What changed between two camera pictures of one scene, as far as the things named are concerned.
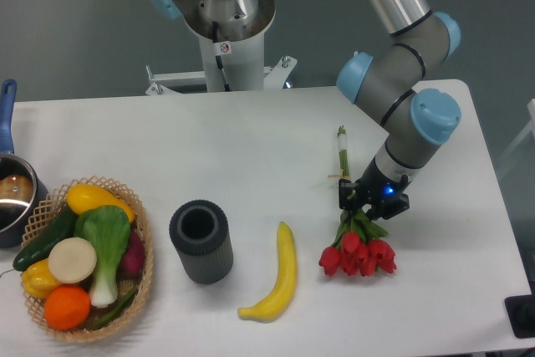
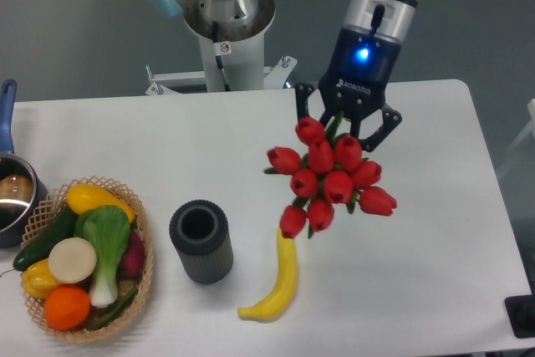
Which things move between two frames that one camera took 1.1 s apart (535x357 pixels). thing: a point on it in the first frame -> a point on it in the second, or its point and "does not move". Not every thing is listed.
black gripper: (374, 187) -> (354, 84)
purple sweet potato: (133, 261) does not move
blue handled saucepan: (21, 187) does not move
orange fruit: (67, 308) does not move
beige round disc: (72, 260) does not move
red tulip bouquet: (361, 247) -> (330, 170)
